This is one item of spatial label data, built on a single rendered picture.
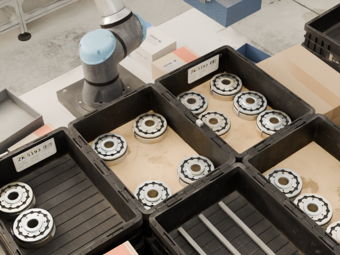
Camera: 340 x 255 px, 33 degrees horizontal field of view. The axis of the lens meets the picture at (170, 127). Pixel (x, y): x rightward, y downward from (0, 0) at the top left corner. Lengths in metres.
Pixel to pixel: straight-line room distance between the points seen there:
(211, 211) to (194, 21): 1.05
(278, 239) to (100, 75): 0.77
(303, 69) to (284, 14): 1.79
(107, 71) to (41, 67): 1.52
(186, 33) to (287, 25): 1.38
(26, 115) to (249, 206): 0.82
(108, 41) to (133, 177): 0.47
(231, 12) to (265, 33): 1.82
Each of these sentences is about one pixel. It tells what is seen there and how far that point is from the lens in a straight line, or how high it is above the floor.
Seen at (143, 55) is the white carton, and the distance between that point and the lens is 2.11.
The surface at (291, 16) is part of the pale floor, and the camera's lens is 3.68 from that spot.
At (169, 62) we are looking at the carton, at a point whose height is 0.77.
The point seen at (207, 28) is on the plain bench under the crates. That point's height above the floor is 0.70.
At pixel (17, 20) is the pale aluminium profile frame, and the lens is 3.50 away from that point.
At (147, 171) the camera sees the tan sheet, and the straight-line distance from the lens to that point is 1.62.
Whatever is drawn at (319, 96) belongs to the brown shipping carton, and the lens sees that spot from 1.83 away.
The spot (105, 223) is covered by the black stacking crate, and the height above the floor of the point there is 0.83.
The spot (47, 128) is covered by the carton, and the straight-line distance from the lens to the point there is 1.86.
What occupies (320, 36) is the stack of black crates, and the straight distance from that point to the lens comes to 2.54.
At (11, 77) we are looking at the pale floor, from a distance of 3.33.
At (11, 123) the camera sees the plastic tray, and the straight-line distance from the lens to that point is 1.94.
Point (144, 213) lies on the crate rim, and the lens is 1.41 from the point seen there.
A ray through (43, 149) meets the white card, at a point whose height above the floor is 0.90.
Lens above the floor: 2.07
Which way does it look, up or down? 46 degrees down
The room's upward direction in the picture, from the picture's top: 2 degrees counter-clockwise
